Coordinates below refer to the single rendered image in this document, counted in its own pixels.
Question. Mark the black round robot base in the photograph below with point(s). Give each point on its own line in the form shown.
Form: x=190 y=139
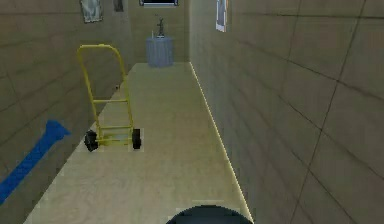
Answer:
x=209 y=216

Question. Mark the dark statuette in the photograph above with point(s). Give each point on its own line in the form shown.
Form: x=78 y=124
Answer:
x=161 y=27

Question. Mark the white and orange framed picture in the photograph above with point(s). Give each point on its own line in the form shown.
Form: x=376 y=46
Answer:
x=221 y=15

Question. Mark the yellow hand truck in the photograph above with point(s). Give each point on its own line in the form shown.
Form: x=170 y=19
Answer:
x=87 y=84

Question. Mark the dark framed window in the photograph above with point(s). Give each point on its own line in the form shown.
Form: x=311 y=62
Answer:
x=158 y=2

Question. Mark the grey framed picture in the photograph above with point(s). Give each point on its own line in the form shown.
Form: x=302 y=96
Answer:
x=91 y=10

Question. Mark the blue bar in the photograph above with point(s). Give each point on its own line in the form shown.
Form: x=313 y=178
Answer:
x=33 y=156

